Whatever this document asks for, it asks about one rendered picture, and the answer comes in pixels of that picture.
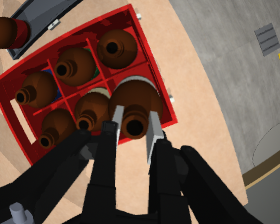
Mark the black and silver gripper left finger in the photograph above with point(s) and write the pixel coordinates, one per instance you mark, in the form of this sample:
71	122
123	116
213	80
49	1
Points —
34	194

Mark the red plastic crate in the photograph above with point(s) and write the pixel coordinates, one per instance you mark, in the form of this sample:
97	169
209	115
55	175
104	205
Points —
82	36

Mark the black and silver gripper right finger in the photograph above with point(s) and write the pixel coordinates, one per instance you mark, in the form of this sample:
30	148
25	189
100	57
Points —
210	200

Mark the dark grey tray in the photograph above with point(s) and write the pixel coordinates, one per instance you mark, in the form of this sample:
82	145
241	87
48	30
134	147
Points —
37	13

